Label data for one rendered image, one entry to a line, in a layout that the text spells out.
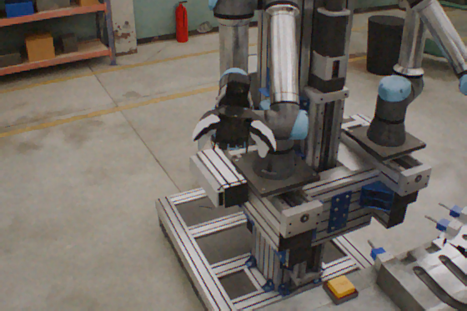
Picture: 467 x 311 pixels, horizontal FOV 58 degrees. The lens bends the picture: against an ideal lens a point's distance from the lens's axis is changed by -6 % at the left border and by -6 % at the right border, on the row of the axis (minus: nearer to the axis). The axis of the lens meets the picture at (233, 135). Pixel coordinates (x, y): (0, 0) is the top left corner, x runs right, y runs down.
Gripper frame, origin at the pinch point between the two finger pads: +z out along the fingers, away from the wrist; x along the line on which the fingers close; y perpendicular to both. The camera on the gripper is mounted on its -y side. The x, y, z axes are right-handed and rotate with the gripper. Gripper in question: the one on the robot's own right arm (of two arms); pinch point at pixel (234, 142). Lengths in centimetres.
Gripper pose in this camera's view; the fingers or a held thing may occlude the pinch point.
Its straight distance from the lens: 81.7
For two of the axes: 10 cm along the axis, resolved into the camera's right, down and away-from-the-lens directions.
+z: -0.1, 4.9, -8.7
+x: -9.9, -1.2, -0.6
